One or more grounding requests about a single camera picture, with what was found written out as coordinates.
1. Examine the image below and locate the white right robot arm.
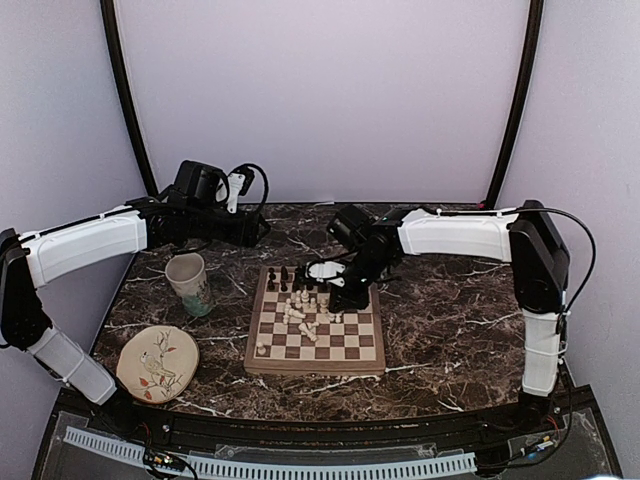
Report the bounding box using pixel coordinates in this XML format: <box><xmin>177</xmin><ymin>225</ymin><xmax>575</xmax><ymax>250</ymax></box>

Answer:
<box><xmin>309</xmin><ymin>200</ymin><xmax>570</xmax><ymax>434</ymax></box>

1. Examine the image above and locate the black chess rook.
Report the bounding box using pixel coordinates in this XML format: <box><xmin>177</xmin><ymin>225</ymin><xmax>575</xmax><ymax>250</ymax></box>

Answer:
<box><xmin>267</xmin><ymin>268</ymin><xmax>276</xmax><ymax>291</ymax></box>

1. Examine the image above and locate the left black frame post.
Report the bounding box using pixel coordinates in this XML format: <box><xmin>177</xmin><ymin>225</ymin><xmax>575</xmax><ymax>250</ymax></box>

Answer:
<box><xmin>99</xmin><ymin>0</ymin><xmax>159</xmax><ymax>196</ymax></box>

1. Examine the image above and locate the bird painted ceramic plate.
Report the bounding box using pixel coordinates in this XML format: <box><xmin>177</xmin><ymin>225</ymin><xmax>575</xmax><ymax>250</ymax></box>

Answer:
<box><xmin>116</xmin><ymin>326</ymin><xmax>200</xmax><ymax>405</ymax></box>

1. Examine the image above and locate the black frame post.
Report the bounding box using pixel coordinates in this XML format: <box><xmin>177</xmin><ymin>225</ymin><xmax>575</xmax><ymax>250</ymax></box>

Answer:
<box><xmin>484</xmin><ymin>0</ymin><xmax>545</xmax><ymax>209</ymax></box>
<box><xmin>99</xmin><ymin>0</ymin><xmax>159</xmax><ymax>196</ymax></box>

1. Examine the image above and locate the right black frame post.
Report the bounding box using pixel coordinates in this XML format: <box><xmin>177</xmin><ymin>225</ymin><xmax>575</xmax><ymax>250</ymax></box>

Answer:
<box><xmin>484</xmin><ymin>0</ymin><xmax>545</xmax><ymax>209</ymax></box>

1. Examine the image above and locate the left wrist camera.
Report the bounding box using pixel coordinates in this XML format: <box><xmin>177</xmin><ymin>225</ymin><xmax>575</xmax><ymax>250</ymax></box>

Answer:
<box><xmin>226</xmin><ymin>173</ymin><xmax>252</xmax><ymax>214</ymax></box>

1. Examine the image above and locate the grey slotted cable duct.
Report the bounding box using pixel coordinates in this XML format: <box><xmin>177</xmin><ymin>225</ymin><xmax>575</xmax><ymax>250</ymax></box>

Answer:
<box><xmin>63</xmin><ymin>427</ymin><xmax>477</xmax><ymax>479</ymax></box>

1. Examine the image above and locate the floral ceramic mug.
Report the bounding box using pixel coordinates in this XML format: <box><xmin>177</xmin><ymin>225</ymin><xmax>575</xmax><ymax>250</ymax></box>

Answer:
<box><xmin>165</xmin><ymin>253</ymin><xmax>213</xmax><ymax>317</ymax></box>

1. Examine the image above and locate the wooden chess board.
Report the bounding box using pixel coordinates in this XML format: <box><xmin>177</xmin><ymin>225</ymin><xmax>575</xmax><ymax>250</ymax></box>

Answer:
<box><xmin>244</xmin><ymin>266</ymin><xmax>386</xmax><ymax>376</ymax></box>

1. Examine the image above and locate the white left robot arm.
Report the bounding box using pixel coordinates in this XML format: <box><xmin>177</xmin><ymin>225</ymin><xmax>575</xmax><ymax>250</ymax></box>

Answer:
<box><xmin>1</xmin><ymin>160</ymin><xmax>270</xmax><ymax>436</ymax></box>

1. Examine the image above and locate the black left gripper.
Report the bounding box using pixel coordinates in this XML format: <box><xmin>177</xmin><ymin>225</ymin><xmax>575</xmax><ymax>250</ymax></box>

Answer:
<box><xmin>187</xmin><ymin>203</ymin><xmax>269</xmax><ymax>247</ymax></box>

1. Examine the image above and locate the black front rail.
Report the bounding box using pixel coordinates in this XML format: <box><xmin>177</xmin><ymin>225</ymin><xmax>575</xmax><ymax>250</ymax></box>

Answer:
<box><xmin>166</xmin><ymin>413</ymin><xmax>497</xmax><ymax>446</ymax></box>

